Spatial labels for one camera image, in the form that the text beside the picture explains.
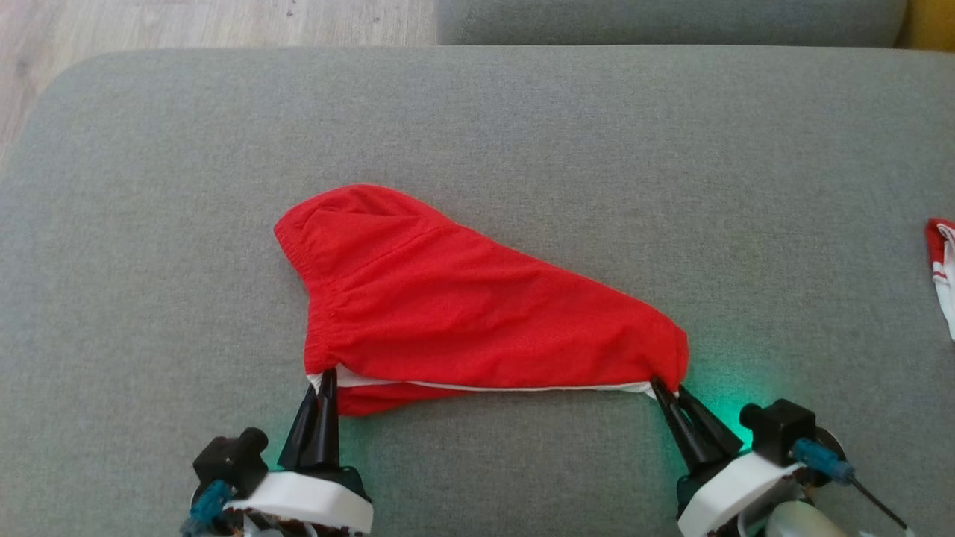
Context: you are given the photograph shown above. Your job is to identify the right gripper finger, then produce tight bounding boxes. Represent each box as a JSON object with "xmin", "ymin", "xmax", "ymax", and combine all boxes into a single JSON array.
[
  {"xmin": 650, "ymin": 377, "xmax": 711, "ymax": 475},
  {"xmin": 676, "ymin": 386, "xmax": 745, "ymax": 463}
]

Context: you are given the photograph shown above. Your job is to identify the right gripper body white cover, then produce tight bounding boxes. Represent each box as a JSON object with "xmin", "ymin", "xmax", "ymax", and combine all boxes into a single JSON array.
[{"xmin": 674, "ymin": 450, "xmax": 807, "ymax": 537}]

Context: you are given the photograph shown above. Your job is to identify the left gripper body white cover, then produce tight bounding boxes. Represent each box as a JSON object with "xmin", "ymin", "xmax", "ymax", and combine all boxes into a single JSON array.
[{"xmin": 223, "ymin": 462, "xmax": 375, "ymax": 537}]

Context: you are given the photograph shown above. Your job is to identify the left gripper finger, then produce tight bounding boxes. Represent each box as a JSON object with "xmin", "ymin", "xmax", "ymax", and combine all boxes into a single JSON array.
[
  {"xmin": 277, "ymin": 381, "xmax": 322, "ymax": 468},
  {"xmin": 316, "ymin": 368, "xmax": 342, "ymax": 471}
]

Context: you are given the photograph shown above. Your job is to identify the red shorts with white trim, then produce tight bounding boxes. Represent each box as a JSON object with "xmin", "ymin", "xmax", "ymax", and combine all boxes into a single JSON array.
[{"xmin": 273, "ymin": 183, "xmax": 690, "ymax": 418}]

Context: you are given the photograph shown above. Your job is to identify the red jersey shirt white stripes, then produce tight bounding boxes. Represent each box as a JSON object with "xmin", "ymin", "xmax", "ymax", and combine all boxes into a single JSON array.
[{"xmin": 924, "ymin": 217, "xmax": 955, "ymax": 342}]

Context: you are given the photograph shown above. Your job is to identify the large grey fabric sofa seat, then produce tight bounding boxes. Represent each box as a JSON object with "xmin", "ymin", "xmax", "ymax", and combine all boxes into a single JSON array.
[{"xmin": 0, "ymin": 45, "xmax": 955, "ymax": 537}]

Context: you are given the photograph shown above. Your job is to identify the grey sofa cushion with seam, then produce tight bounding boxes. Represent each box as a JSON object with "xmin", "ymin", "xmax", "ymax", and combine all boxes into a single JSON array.
[{"xmin": 435, "ymin": 0, "xmax": 908, "ymax": 48}]

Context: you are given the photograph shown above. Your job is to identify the blue-plug right camera cable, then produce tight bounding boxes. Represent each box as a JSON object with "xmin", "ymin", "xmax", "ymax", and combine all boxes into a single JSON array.
[{"xmin": 792, "ymin": 438, "xmax": 913, "ymax": 533}]

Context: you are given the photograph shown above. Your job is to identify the blue-plug camera cable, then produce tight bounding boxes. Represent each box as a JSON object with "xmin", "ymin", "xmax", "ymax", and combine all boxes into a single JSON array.
[
  {"xmin": 792, "ymin": 438, "xmax": 913, "ymax": 533},
  {"xmin": 181, "ymin": 480, "xmax": 237, "ymax": 537}
]

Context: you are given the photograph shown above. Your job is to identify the blue-plug left camera cable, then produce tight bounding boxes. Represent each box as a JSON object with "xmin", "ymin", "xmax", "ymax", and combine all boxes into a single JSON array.
[{"xmin": 181, "ymin": 480, "xmax": 237, "ymax": 537}]

